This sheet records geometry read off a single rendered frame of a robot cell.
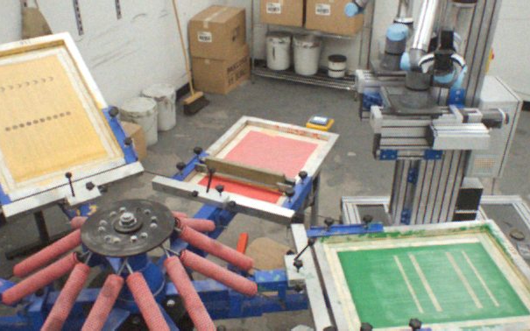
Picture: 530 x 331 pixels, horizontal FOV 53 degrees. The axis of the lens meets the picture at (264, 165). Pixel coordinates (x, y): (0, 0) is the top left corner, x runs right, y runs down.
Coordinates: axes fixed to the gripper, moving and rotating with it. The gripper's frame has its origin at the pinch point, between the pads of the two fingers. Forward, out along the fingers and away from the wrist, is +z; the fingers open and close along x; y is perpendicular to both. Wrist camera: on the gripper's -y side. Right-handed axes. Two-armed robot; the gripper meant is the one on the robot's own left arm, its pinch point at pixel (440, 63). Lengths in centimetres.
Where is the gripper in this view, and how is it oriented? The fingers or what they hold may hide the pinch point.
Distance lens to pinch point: 204.8
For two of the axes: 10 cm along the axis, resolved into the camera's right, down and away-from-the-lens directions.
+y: 1.3, 8.7, 4.7
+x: -9.1, -0.9, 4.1
